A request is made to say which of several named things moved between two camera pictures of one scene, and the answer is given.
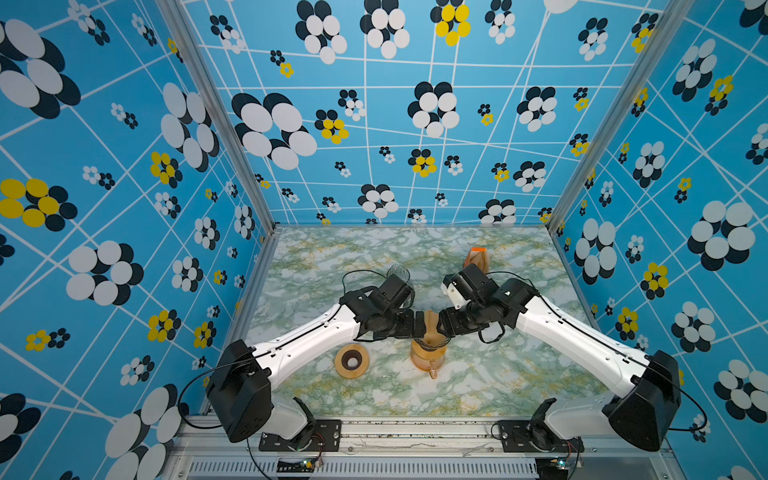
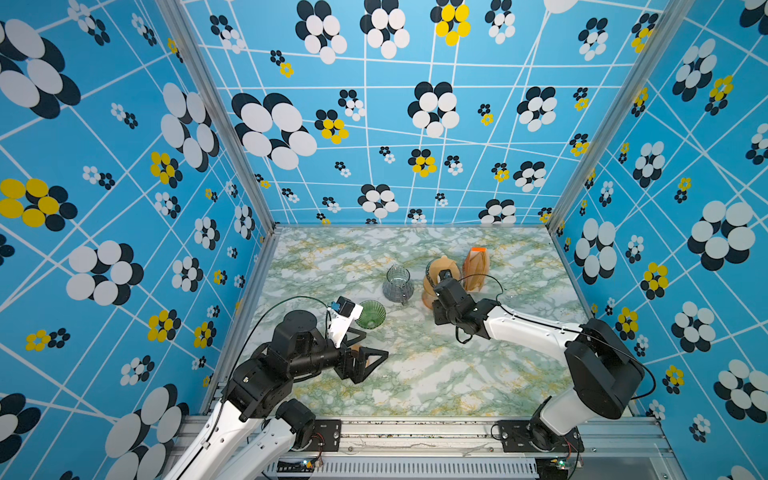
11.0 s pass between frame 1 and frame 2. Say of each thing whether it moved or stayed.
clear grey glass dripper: moved
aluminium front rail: stayed
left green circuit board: stayed
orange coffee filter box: stayed
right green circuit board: stayed
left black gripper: moved
